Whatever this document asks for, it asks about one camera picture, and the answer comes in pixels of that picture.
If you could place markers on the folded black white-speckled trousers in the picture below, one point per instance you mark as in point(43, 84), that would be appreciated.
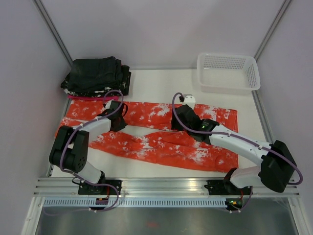
point(121, 83)

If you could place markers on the white perforated plastic basket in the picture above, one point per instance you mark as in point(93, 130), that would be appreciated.
point(227, 73)

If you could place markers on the folded pink trousers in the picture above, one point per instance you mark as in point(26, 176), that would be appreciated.
point(85, 98)

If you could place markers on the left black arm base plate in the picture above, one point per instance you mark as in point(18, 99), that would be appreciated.
point(106, 191)

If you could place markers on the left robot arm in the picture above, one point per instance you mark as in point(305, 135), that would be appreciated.
point(70, 149)

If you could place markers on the folded black trousers top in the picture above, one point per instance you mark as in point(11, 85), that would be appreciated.
point(94, 74)

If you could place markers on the right aluminium frame post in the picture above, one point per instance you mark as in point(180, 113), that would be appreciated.
point(272, 28)

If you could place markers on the aluminium frame post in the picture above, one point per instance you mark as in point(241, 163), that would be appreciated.
point(272, 28)
point(53, 30)

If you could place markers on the left aluminium frame post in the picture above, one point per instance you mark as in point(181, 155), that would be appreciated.
point(53, 30)

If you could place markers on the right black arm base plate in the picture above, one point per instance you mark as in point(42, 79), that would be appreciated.
point(222, 188)

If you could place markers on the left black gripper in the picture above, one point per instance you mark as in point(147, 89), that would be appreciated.
point(122, 126)

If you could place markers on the orange white tie-dye trousers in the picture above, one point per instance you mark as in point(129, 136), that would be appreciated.
point(164, 147)

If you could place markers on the white slotted cable duct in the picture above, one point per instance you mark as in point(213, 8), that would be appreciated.
point(138, 202)

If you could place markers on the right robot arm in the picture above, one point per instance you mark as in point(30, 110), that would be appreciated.
point(274, 164)

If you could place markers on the aluminium front rail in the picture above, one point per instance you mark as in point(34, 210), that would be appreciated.
point(151, 187)

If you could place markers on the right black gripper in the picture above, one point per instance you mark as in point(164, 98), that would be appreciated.
point(175, 124)

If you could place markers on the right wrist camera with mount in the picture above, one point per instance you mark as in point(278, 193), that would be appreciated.
point(188, 99)

